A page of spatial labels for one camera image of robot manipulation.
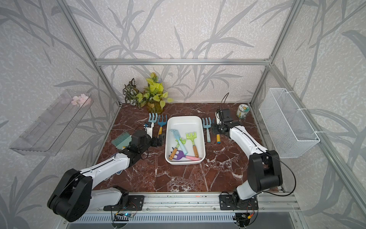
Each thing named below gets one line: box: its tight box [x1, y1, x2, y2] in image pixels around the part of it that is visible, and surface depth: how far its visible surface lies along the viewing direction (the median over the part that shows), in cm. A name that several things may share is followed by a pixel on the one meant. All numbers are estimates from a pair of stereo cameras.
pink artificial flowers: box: [71, 93, 92, 108], surface depth 78 cm
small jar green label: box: [236, 104, 251, 120], surface depth 110 cm
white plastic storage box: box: [164, 115, 207, 166], surface depth 101 cm
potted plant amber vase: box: [122, 72, 174, 115], surface depth 100 cm
